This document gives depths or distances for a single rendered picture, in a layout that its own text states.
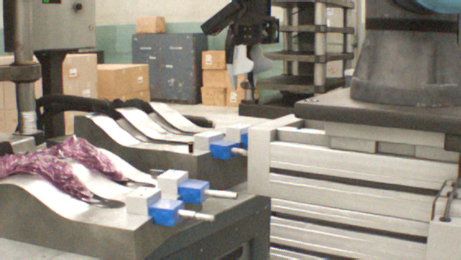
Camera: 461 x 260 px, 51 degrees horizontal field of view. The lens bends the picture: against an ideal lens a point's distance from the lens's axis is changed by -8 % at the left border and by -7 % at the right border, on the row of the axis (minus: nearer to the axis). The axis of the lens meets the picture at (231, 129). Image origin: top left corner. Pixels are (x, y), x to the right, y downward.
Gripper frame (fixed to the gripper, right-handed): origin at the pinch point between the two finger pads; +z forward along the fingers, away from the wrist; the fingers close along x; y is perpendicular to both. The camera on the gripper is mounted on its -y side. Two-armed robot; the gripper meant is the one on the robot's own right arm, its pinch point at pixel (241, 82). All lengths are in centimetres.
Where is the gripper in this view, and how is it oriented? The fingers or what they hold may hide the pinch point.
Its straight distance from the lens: 110.4
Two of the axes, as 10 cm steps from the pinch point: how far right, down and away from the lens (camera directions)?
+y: 8.2, 1.1, -5.7
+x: 5.8, -1.5, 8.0
